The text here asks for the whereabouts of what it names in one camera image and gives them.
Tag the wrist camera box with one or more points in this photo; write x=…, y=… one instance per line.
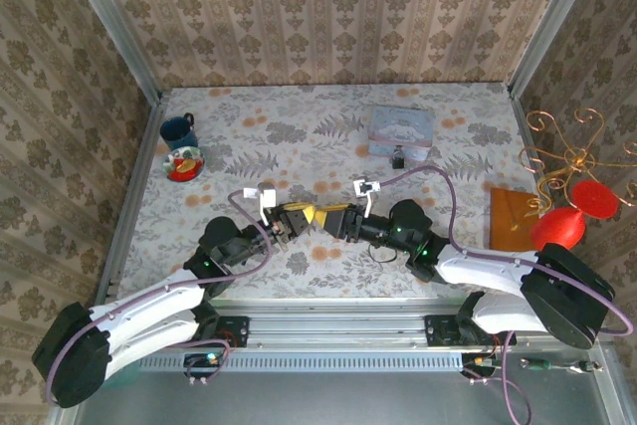
x=267, y=198
x=365, y=187

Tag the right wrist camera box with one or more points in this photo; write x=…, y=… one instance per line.
x=365, y=187

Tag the orange wooden board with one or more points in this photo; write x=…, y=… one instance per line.
x=510, y=216

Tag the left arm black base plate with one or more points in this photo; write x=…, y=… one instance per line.
x=234, y=331

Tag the dark blue mug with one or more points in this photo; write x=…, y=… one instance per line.
x=178, y=132

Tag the aluminium frame post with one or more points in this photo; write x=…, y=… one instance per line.
x=553, y=22
x=119, y=32

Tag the floral tablecloth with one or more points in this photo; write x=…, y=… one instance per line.
x=323, y=146

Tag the aluminium mounting rail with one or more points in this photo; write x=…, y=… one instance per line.
x=338, y=325

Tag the aluminium table side rail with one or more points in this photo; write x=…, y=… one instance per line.
x=522, y=121
x=144, y=146

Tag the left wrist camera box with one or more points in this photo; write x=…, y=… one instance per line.
x=267, y=198

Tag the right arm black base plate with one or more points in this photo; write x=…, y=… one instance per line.
x=440, y=330

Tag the grey metal shelf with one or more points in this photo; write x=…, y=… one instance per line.
x=323, y=400

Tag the red hourglass shaped stand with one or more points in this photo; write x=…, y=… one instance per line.
x=594, y=198

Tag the small colourful bowl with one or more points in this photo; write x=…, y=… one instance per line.
x=184, y=165

